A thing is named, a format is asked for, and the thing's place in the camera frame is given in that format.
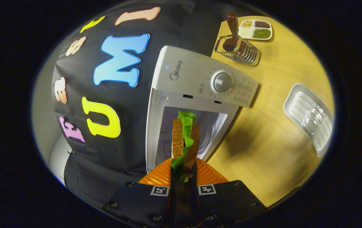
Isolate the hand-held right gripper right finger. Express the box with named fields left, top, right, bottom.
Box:
left=194, top=158, right=268, bottom=228

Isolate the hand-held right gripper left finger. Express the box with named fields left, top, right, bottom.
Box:
left=102, top=158, right=173, bottom=228

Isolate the lettuce sandwich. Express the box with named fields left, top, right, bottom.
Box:
left=171, top=111, right=201, bottom=183

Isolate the white microwave oven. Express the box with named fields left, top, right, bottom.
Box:
left=145, top=45, right=259, bottom=173

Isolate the black backdrop cloth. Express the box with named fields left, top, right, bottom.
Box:
left=52, top=0, right=235, bottom=209

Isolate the white rectangular tray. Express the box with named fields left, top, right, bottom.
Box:
left=283, top=83, right=335, bottom=157

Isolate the brown wooden spoon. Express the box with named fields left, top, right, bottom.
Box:
left=222, top=13, right=248, bottom=57

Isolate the white divided grain dish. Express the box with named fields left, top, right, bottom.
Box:
left=238, top=19, right=273, bottom=41

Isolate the metal wire utensil holder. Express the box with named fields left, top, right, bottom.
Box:
left=214, top=35, right=261, bottom=66

